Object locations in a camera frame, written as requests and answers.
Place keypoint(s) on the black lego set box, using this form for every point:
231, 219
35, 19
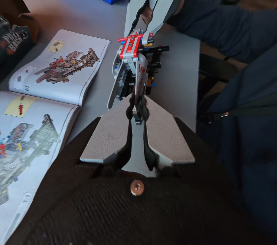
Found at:
13, 43

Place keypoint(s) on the lego instruction booklet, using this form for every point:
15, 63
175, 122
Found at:
54, 102

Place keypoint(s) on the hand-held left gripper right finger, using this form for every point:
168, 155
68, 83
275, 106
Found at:
168, 138

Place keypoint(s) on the lego truck chassis model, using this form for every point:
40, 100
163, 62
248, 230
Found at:
134, 63

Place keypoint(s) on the person's right forearm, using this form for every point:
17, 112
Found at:
216, 19

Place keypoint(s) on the dark mesh office chair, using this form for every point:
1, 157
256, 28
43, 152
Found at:
216, 69

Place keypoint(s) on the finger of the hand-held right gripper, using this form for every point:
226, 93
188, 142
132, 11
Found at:
161, 11
135, 4

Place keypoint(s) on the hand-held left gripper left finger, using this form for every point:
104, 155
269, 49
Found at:
108, 136

